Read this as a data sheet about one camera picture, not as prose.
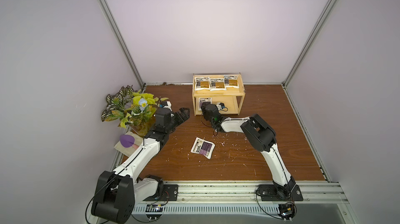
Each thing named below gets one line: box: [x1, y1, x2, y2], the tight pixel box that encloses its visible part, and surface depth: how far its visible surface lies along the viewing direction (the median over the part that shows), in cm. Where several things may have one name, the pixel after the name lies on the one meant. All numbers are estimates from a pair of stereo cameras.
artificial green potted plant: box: [101, 84, 169, 137], surface depth 82 cm
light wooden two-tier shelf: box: [192, 72, 246, 117], surface depth 92 cm
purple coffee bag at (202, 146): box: [190, 137, 216, 160], surface depth 89 cm
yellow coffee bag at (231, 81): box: [223, 74, 240, 89], surface depth 94 cm
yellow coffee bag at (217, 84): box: [209, 78, 227, 92], surface depth 91 cm
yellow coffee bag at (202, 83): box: [194, 76, 211, 91], surface depth 92 cm
